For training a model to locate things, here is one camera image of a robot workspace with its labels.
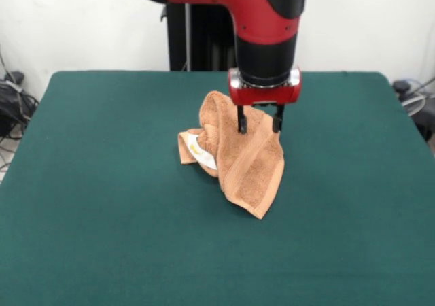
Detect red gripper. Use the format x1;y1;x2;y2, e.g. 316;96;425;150
228;66;302;135

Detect dark green table cloth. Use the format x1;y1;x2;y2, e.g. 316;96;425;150
0;70;435;306

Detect orange-brown terry towel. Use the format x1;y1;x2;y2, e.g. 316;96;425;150
177;90;285;220

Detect tangled black cables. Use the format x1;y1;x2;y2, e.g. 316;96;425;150
0;44;40;184
391;77;435;144

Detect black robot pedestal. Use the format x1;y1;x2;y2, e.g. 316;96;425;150
160;1;239;72

